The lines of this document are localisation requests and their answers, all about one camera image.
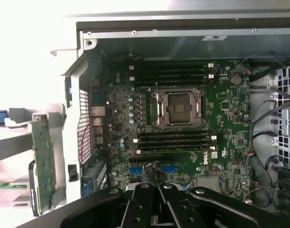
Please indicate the blue expansion slot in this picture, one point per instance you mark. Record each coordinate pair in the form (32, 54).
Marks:
(135, 170)

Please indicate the silver chipset heatsink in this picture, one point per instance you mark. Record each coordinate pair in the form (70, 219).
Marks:
(206, 183)

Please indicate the CPU socket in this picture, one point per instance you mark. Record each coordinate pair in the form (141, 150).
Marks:
(178, 109)

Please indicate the green motherboard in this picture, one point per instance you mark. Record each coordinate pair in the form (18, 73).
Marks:
(225, 118)

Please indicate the round coin cell battery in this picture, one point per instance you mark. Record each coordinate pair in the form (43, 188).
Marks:
(236, 79)

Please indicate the black open PC case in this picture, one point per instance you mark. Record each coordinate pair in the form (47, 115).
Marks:
(159, 45)

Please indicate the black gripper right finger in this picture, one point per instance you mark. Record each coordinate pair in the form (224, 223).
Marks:
(230, 211)

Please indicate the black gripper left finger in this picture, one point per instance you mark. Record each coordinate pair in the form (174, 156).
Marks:
(95, 209)

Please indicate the green RAM stick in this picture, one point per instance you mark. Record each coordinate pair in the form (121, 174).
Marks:
(9, 185)

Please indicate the grey parts rack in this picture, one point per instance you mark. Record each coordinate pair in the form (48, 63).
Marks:
(58, 133)

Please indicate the black plastic box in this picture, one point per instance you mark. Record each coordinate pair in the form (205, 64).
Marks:
(288, 187)

